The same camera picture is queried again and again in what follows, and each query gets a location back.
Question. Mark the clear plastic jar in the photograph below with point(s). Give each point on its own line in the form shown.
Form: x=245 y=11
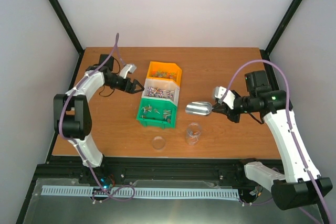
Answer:
x=193 y=133

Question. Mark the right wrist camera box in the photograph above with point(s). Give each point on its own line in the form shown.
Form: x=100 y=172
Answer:
x=224 y=96

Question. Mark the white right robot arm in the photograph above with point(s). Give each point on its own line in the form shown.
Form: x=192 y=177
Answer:
x=299 y=185

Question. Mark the black aluminium frame base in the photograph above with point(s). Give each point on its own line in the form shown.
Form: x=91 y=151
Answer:
x=200 y=66

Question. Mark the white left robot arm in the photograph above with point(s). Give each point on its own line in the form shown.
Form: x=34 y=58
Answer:
x=72 y=118

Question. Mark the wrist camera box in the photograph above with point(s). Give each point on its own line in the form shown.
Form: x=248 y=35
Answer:
x=128 y=68
x=224 y=96

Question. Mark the white plastic candy bin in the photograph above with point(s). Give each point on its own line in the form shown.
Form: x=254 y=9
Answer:
x=161 y=90

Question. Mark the orange plastic candy bin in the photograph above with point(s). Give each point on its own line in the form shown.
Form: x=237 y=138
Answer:
x=165 y=71

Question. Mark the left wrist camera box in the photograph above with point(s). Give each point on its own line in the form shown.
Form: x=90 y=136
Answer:
x=128 y=68

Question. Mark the metal candy scoop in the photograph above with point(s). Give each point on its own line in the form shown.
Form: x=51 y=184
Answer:
x=199 y=108

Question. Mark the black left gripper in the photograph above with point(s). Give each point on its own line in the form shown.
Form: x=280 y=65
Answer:
x=135 y=82

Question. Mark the light blue slotted cable duct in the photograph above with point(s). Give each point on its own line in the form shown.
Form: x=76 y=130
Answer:
x=142 y=193

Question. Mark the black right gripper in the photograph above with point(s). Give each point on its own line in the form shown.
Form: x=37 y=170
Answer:
x=234 y=117

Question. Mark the clear round jar lid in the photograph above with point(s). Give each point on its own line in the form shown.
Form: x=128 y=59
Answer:
x=158 y=143

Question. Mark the green plastic candy bin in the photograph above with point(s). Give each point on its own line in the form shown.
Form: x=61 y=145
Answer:
x=157 y=113

